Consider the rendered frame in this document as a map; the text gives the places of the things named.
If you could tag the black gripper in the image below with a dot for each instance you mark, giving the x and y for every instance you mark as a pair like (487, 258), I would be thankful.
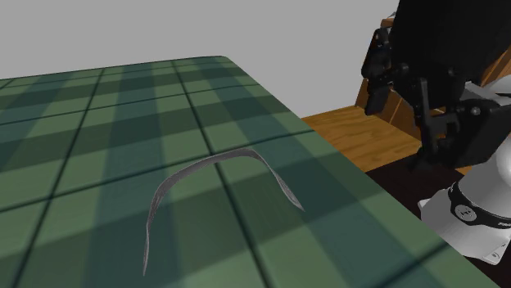
(443, 36)

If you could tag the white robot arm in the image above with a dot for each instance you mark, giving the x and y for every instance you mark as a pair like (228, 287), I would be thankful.
(479, 199)

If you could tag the brown wooden furniture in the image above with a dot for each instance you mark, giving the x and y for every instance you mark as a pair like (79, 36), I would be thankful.
(395, 108)

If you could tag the grey curved strip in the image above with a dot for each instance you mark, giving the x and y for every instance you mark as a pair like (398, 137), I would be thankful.
(187, 169)

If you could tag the green plaid bed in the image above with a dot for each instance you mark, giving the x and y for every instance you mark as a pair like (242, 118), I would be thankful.
(119, 131)

